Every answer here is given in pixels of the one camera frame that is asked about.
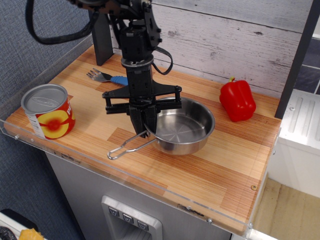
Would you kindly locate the dark grey post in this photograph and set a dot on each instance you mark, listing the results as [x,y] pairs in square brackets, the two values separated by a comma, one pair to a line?
[302,48]
[102,40]

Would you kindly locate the dark grey left post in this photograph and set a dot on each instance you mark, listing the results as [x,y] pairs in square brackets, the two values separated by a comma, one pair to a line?
[102,40]

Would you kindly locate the white toy sink counter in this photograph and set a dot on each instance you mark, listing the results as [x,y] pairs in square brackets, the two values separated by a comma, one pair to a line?
[295,161]

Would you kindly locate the dark grey right post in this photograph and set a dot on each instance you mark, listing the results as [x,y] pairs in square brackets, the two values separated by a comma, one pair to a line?
[302,48]

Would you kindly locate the grey toy fridge cabinet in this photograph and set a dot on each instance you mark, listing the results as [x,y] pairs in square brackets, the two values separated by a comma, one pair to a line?
[85,189]

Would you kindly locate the clear acrylic table guard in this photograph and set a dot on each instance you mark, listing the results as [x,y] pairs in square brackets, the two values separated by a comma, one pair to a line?
[221,181]

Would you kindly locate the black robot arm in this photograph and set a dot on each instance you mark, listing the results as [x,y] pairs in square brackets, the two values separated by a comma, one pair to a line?
[138,36]

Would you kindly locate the orange food can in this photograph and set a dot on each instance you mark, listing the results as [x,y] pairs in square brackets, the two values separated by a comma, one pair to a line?
[49,111]

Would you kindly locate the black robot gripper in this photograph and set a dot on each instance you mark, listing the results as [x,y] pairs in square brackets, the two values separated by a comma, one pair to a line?
[142,95]

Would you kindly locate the stainless steel saucepan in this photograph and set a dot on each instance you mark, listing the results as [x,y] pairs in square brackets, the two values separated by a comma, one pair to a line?
[180,131]

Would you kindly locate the blue handled fork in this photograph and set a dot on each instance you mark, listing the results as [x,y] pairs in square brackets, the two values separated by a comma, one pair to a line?
[102,77]

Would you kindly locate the black and yellow object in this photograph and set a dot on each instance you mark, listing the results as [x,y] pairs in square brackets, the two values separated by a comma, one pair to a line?
[14,226]

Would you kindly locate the red bell pepper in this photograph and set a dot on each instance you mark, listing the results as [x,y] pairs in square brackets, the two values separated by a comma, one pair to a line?
[237,99]

